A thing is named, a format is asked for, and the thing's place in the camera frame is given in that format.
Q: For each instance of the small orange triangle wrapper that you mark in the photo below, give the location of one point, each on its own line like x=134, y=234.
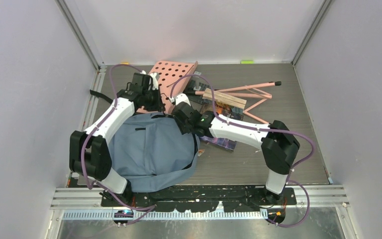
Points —
x=200, y=152

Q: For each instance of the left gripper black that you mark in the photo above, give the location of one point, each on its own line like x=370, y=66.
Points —
x=158, y=105

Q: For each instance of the book with pale page edges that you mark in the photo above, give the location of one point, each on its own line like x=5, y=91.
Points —
x=224, y=98

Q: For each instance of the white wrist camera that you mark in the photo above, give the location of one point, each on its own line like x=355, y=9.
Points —
x=180, y=98
x=149, y=82

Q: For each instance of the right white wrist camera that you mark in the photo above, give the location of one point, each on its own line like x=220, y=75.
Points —
x=180, y=98

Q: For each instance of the Tale of Two Cities book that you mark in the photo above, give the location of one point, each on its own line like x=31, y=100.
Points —
x=223, y=109

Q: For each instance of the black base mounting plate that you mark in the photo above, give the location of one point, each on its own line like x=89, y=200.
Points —
x=206, y=198

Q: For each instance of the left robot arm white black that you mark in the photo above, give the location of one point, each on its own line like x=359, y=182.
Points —
x=89, y=154

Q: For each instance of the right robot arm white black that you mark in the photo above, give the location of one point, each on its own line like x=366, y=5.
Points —
x=278, y=146

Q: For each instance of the pink folding stand legs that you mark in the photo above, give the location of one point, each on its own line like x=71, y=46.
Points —
x=253, y=94

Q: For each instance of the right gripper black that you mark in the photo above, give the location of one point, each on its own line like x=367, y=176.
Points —
x=184, y=130

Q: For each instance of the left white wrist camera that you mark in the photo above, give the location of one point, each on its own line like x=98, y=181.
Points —
x=149, y=82

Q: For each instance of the purple galaxy cover book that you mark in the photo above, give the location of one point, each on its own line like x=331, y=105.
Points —
x=220, y=142

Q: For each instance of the pink perforated stand board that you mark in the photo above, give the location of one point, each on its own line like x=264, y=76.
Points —
x=169, y=72

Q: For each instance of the blue fabric backpack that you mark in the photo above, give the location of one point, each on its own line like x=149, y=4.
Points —
x=151, y=153

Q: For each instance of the green tape marker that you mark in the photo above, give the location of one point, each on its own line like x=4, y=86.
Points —
x=246, y=62

